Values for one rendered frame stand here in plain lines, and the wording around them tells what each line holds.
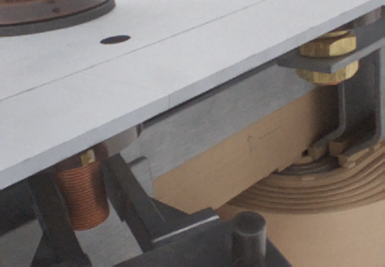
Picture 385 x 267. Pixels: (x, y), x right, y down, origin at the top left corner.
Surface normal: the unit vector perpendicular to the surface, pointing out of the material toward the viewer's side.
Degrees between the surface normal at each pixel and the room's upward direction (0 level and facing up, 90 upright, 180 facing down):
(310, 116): 90
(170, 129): 90
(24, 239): 90
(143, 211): 12
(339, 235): 90
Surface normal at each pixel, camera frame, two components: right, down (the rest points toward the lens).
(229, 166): 0.69, 0.18
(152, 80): 0.00, -0.87
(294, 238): -0.25, 0.40
